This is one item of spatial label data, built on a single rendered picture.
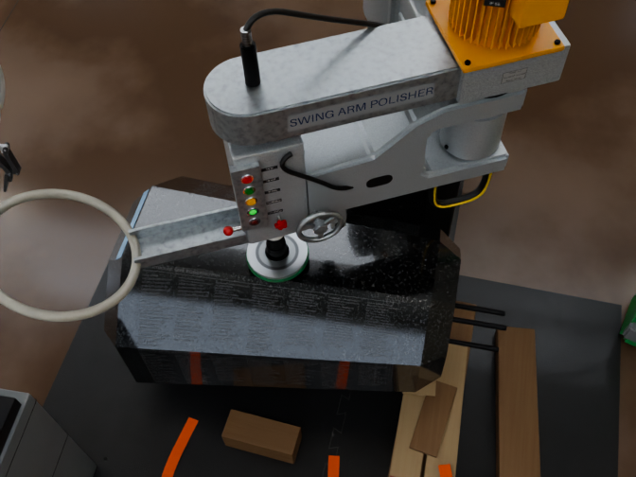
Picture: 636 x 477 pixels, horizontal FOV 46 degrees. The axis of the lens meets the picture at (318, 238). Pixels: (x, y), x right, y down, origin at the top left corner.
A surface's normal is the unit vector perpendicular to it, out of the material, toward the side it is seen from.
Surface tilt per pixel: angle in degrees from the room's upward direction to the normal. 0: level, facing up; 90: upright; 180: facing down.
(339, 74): 0
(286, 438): 0
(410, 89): 90
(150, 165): 0
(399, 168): 90
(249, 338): 45
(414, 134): 90
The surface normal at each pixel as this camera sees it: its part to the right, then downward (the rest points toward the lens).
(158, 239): 0.00, -0.56
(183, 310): -0.14, 0.19
